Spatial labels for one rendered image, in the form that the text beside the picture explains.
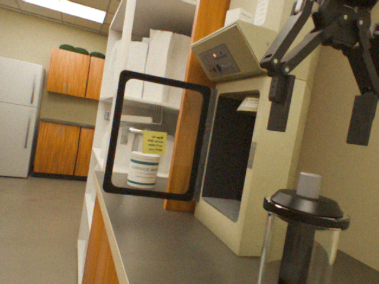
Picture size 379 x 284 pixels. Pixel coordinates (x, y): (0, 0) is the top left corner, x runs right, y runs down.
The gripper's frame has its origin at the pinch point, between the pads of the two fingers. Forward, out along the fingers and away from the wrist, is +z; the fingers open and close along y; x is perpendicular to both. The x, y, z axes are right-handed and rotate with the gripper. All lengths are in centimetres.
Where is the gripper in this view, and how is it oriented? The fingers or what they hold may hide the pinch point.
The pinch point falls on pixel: (319, 129)
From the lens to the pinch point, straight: 45.8
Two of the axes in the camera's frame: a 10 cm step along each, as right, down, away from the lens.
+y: -9.2, -1.3, -3.7
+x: 3.5, 1.1, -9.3
